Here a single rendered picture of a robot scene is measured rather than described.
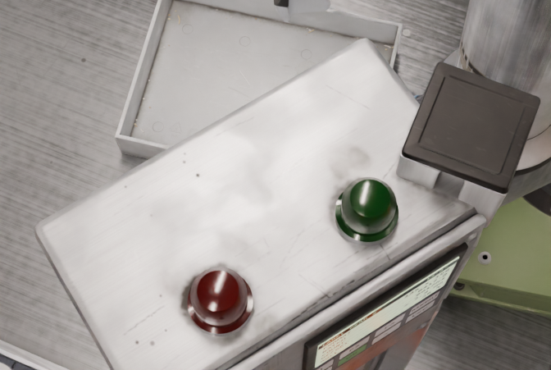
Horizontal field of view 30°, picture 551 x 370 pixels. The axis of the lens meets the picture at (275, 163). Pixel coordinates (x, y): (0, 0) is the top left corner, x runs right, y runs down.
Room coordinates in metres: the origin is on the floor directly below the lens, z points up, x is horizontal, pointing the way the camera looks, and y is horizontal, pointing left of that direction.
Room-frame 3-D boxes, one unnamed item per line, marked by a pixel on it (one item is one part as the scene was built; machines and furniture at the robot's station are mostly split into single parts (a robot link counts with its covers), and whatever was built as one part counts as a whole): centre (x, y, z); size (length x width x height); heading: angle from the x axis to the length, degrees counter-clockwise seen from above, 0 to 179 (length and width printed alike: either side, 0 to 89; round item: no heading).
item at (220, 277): (0.10, 0.02, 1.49); 0.03 x 0.03 x 0.02
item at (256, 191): (0.14, 0.00, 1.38); 0.17 x 0.10 x 0.19; 122
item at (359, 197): (0.14, -0.04, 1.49); 0.03 x 0.03 x 0.02
